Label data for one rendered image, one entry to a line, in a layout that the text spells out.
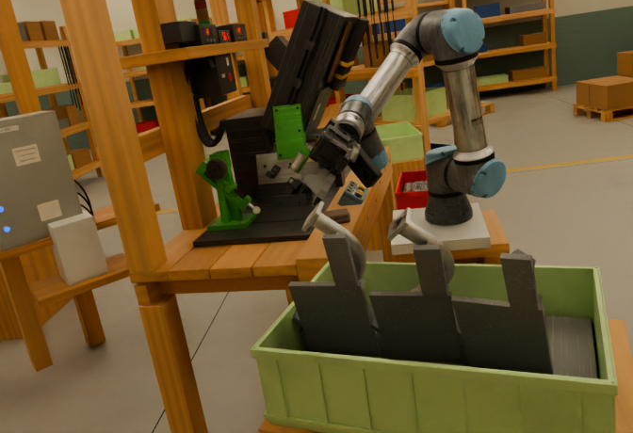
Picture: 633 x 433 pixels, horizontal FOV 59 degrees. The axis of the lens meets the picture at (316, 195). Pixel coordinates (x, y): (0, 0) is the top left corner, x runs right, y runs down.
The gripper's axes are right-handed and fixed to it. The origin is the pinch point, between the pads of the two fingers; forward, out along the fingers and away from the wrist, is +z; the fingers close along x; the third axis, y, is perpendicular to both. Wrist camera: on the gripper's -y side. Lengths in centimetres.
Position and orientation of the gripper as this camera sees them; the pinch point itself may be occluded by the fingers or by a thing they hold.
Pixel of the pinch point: (333, 185)
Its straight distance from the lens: 115.2
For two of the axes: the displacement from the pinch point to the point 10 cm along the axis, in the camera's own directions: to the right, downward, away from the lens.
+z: -2.5, 5.6, -7.9
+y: -8.3, -5.5, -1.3
